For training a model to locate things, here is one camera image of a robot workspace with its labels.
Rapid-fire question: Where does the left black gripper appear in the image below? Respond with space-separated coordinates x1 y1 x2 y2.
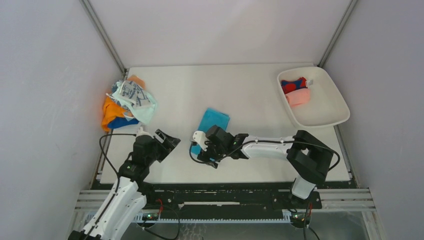
146 129 180 165

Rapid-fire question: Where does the bright blue towel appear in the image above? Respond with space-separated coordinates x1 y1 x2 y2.
190 107 231 156

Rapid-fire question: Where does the mint green towel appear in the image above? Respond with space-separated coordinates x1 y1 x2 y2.
107 82 158 125

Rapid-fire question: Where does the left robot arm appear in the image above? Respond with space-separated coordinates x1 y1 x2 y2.
68 129 181 240

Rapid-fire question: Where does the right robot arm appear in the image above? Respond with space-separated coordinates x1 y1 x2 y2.
191 125 340 208

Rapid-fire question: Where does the dark blue towel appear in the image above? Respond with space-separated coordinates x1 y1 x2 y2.
106 117 139 131

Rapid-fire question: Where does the orange towel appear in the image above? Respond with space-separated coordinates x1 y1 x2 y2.
101 75 145 132

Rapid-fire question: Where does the pink rolled towel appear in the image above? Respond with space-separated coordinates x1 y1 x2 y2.
285 88 311 107

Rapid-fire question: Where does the red blue rolled towel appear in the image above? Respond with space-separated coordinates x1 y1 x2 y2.
280 77 308 94

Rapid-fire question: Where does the white plastic tray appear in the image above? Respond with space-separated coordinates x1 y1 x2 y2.
276 66 351 129

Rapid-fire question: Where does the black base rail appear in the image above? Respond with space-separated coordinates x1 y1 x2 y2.
124 180 323 221

